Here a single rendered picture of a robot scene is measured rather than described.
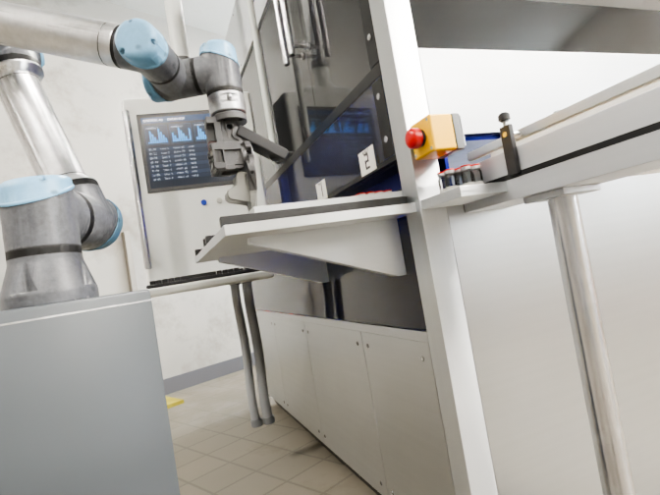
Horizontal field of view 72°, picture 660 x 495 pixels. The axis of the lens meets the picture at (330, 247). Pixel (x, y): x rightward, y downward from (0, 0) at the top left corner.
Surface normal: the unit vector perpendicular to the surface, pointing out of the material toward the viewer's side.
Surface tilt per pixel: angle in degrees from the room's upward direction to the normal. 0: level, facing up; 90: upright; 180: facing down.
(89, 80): 90
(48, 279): 73
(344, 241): 90
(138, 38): 90
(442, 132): 90
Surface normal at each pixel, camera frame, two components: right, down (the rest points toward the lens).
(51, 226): 0.69, -0.15
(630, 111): -0.92, 0.14
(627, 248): 0.35, -0.11
